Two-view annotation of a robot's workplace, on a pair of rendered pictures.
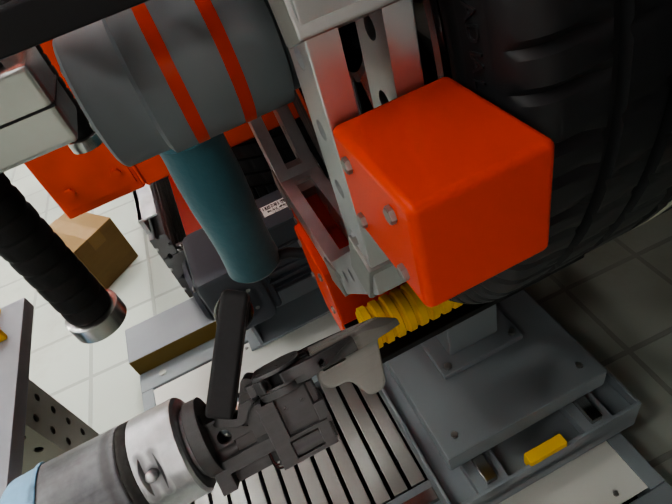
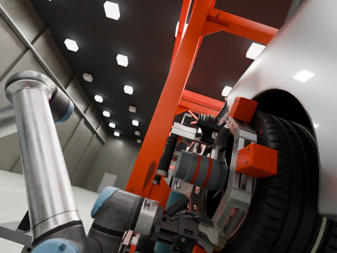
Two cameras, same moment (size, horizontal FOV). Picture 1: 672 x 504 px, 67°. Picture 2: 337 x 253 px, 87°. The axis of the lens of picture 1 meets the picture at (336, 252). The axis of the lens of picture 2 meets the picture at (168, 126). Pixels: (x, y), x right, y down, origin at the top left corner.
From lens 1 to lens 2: 0.50 m
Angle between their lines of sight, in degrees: 67
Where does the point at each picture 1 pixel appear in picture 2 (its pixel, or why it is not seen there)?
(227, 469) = (160, 225)
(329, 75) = (240, 143)
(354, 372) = (209, 232)
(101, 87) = (186, 155)
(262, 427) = (175, 225)
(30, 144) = (188, 136)
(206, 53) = (206, 162)
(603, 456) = not seen: outside the picture
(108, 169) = not seen: hidden behind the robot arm
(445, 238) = (257, 151)
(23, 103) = (192, 131)
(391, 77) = not seen: hidden behind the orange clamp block
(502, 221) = (267, 157)
